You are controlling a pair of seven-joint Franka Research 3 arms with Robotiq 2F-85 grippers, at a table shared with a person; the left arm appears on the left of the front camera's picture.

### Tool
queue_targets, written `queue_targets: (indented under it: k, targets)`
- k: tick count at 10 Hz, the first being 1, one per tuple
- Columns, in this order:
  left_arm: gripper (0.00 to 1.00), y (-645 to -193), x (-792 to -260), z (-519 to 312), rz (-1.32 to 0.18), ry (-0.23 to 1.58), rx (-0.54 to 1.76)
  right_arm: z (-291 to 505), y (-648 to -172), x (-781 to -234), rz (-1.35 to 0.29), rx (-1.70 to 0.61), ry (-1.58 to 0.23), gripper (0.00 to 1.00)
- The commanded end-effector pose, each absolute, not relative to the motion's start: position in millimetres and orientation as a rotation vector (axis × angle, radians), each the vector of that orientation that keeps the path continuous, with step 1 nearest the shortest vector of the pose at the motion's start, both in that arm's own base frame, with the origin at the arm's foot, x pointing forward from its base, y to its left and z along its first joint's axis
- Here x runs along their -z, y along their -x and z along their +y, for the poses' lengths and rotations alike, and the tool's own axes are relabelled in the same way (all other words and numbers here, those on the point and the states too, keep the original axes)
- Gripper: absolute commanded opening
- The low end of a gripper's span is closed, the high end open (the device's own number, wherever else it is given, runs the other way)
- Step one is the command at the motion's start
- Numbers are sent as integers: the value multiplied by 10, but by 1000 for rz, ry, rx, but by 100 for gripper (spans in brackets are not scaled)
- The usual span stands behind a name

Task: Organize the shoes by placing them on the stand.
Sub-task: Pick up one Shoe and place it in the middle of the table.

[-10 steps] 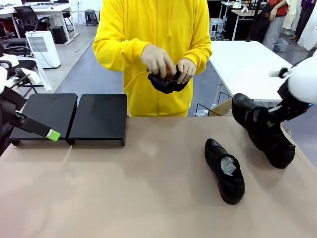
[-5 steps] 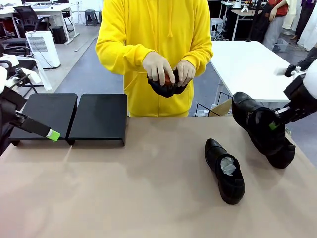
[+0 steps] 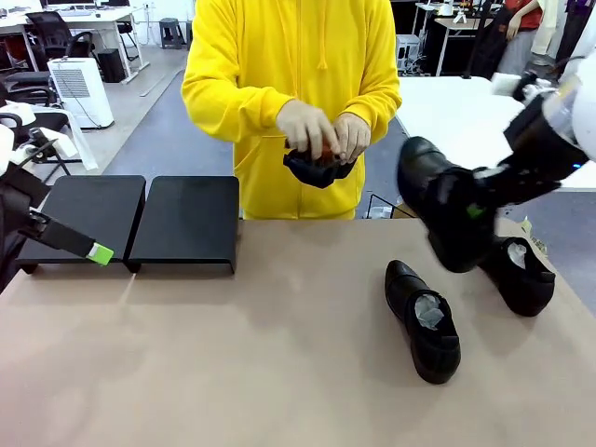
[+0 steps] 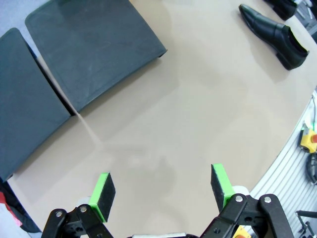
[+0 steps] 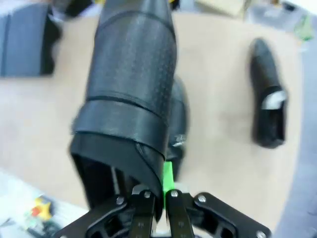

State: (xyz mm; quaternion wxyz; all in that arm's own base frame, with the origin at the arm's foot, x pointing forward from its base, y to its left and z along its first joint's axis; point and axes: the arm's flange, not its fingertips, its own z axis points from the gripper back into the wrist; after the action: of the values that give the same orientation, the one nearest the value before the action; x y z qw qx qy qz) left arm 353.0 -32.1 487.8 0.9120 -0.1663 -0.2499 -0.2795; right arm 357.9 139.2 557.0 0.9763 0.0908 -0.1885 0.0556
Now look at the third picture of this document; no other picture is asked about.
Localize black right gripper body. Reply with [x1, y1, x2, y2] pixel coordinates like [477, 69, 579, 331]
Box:
[474, 95, 589, 206]

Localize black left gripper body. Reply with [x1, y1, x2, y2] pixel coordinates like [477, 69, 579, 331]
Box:
[0, 163, 51, 234]

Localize black leather shoe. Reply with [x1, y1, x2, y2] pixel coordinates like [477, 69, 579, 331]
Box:
[385, 259, 462, 386]
[479, 237, 557, 318]
[398, 136, 502, 274]

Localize black handheld controller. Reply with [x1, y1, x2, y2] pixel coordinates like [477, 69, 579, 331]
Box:
[282, 139, 359, 190]

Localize person's right forearm yellow sleeve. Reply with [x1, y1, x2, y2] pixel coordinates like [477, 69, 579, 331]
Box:
[181, 76, 299, 143]

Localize person's left forearm yellow sleeve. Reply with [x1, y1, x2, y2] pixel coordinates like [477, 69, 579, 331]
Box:
[344, 81, 402, 127]

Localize black metal shoe stand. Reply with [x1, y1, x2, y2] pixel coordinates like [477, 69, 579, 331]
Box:
[126, 175, 241, 279]
[16, 175, 147, 275]

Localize person's left hand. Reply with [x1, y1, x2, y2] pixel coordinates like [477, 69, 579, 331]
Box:
[332, 112, 373, 165]

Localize person's right hand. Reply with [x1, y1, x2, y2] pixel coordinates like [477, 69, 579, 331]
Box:
[276, 99, 344, 162]

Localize grey crumpled stuffing paper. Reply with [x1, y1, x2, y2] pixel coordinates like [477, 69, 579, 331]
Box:
[413, 291, 446, 332]
[506, 241, 530, 271]

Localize white draped cloth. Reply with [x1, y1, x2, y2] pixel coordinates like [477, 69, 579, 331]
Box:
[46, 109, 99, 171]

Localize black hanging garment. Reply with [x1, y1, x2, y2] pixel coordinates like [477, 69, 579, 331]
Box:
[469, 4, 508, 78]

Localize white air purifier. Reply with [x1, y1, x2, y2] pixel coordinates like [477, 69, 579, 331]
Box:
[47, 56, 115, 130]

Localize cream hanging garment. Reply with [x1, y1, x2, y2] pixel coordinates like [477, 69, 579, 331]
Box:
[530, 0, 567, 57]

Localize mannequin in red top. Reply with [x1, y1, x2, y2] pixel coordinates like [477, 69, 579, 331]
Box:
[505, 0, 544, 78]

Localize wooden top desk white legs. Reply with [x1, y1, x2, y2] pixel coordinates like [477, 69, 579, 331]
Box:
[435, 16, 494, 78]

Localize black computer tower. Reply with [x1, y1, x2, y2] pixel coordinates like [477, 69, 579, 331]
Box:
[97, 47, 126, 84]

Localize white computer tower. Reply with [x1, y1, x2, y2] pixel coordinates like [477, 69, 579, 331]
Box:
[395, 34, 423, 75]

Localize black office chair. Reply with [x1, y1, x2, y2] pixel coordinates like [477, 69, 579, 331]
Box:
[25, 11, 97, 61]

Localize white office desk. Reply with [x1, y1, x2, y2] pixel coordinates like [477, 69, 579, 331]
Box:
[0, 7, 145, 85]

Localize grey plastic stool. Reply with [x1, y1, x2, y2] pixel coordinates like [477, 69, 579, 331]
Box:
[159, 17, 186, 50]

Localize yellow hoodie torso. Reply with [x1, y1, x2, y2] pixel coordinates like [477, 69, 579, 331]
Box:
[181, 0, 402, 220]

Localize black wire rack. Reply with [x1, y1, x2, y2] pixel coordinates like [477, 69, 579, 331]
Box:
[367, 193, 404, 220]

